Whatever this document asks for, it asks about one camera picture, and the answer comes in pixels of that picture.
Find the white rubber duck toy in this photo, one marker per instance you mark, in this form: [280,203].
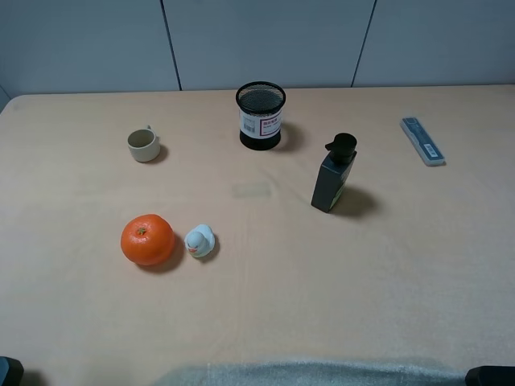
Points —
[200,241]

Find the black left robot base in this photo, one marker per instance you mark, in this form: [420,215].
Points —
[11,371]

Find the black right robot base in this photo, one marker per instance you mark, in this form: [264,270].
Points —
[491,376]

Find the black pump dispenser bottle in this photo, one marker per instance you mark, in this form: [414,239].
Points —
[334,171]

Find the black mesh pen holder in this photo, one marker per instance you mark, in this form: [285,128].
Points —
[260,106]

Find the orange mandarin fruit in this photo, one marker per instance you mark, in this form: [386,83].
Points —
[148,240]

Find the beige ceramic cup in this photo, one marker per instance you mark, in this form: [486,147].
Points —
[144,145]

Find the clear plastic pen case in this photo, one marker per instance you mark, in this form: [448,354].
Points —
[422,142]

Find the grey foam mat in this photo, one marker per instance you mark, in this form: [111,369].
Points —
[311,373]

